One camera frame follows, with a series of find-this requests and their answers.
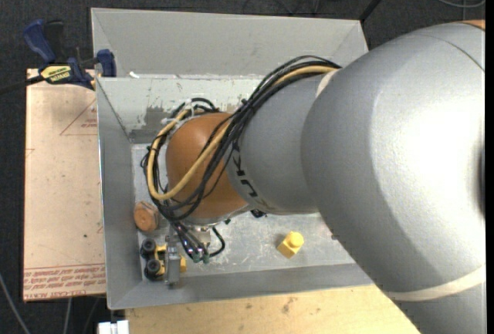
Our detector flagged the brown cardboard board, red print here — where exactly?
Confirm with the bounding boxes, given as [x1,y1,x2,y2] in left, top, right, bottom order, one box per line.
[22,68,107,302]

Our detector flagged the yellow toy truck, black wheels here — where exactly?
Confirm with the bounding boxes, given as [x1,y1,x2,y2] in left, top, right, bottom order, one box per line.
[139,238,188,282]

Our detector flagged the yellow toy block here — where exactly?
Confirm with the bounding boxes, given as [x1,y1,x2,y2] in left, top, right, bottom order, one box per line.
[276,231,305,260]

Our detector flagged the grey metal bin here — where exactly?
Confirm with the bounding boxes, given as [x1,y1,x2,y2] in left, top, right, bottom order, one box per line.
[90,7,374,311]

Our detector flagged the orange-brown round block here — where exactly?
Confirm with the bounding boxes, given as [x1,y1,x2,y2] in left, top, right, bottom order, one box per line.
[133,201,161,232]

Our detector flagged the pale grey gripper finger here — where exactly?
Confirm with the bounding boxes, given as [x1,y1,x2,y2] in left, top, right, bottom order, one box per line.
[167,243,183,268]
[164,266,181,286]

